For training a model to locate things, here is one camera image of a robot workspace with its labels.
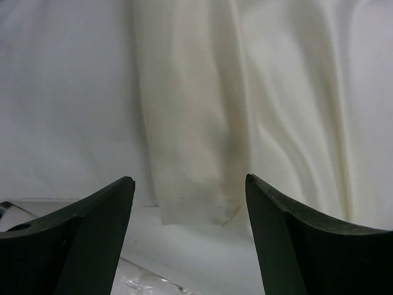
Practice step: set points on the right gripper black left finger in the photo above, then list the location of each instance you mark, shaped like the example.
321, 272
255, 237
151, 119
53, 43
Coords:
74, 250

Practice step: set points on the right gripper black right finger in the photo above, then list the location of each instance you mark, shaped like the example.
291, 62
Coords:
303, 251

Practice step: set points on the cream pillowcase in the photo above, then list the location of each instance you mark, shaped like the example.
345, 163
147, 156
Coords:
298, 93

